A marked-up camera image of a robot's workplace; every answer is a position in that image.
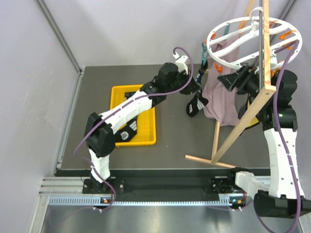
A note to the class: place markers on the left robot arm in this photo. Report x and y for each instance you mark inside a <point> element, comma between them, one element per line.
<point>101,129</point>

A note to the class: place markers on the white round clip hanger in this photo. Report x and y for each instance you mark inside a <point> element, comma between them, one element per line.
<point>290,33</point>

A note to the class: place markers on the orange clothespin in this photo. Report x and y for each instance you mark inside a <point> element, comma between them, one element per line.
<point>219,68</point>

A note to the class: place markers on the black sock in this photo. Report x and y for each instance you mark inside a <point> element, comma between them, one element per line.
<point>198,102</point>
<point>127,132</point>

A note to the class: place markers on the yellow plastic tray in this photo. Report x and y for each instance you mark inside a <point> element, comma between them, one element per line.
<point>146,121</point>

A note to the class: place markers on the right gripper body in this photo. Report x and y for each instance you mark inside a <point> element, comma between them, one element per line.
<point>250,85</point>

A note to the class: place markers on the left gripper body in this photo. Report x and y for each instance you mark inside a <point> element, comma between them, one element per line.
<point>186,91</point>

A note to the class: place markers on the pink cloth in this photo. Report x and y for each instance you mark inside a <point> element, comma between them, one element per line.
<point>221,103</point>

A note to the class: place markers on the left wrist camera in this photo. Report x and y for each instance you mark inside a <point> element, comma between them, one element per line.
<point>181,62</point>

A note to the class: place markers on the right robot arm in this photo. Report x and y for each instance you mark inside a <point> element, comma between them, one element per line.
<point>284,196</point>

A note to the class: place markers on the teal clothespin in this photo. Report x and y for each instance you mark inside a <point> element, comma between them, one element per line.
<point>204,57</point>

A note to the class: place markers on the wooden hanger stand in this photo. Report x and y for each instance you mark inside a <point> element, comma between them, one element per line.
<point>266,90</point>

